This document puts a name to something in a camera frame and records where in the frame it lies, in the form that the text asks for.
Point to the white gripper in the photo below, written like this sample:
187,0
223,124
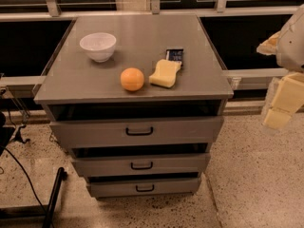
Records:
293,49

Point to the grey drawer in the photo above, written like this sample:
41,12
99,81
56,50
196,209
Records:
125,188
130,132
141,165

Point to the grey top drawer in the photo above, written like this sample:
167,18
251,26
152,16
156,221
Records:
130,132

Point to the grey drawer cabinet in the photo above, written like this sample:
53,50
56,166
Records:
141,43

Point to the grey bottom drawer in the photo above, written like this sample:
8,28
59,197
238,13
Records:
125,188

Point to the dark blue snack packet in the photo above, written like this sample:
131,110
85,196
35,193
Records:
174,55

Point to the yellow sponge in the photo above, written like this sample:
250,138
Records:
165,73

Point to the orange ball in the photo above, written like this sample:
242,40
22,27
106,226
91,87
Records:
132,79

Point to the white ceramic bowl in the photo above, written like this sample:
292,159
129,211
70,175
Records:
99,46

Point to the metal window railing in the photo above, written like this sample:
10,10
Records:
93,87

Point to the black stand leg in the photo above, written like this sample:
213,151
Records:
38,211

